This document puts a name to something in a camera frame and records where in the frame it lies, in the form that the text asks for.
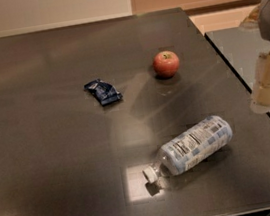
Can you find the blue label plastic bottle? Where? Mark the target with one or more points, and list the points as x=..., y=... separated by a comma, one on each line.
x=189, y=148

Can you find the grey side table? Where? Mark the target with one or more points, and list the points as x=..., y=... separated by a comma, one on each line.
x=240, y=49

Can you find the red apple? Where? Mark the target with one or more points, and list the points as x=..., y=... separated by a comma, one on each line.
x=166, y=64

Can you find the dark blue snack packet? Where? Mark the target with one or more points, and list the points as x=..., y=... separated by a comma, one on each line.
x=104, y=93

